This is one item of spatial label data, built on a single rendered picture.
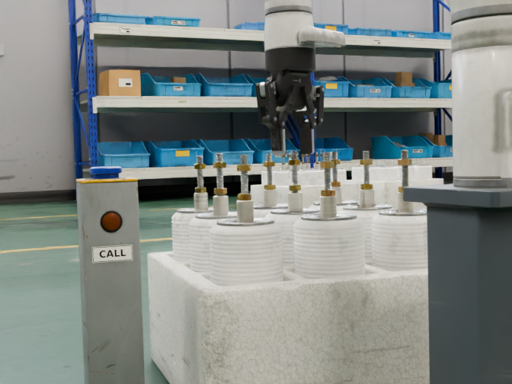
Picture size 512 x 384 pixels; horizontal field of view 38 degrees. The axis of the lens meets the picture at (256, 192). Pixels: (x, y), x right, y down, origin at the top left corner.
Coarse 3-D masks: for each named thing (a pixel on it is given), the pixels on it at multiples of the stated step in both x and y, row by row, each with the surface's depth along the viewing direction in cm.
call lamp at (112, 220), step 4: (104, 216) 91; (108, 216) 91; (112, 216) 91; (116, 216) 91; (104, 220) 91; (108, 220) 91; (112, 220) 91; (116, 220) 91; (104, 224) 91; (108, 224) 91; (112, 224) 91; (116, 224) 91; (108, 228) 91; (112, 228) 91; (116, 228) 91
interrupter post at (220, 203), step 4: (216, 196) 107; (224, 196) 107; (216, 200) 106; (220, 200) 106; (224, 200) 106; (228, 200) 107; (216, 204) 106; (220, 204) 106; (224, 204) 106; (228, 204) 107; (216, 208) 106; (220, 208) 106; (224, 208) 106; (228, 208) 107; (216, 212) 106; (220, 212) 106; (224, 212) 106; (228, 212) 107
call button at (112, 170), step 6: (90, 168) 94; (96, 168) 93; (102, 168) 92; (108, 168) 93; (114, 168) 93; (120, 168) 94; (96, 174) 93; (102, 174) 93; (108, 174) 93; (114, 174) 94
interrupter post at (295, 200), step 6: (300, 192) 111; (288, 198) 110; (294, 198) 110; (300, 198) 110; (288, 204) 111; (294, 204) 110; (300, 204) 110; (288, 210) 111; (294, 210) 110; (300, 210) 110
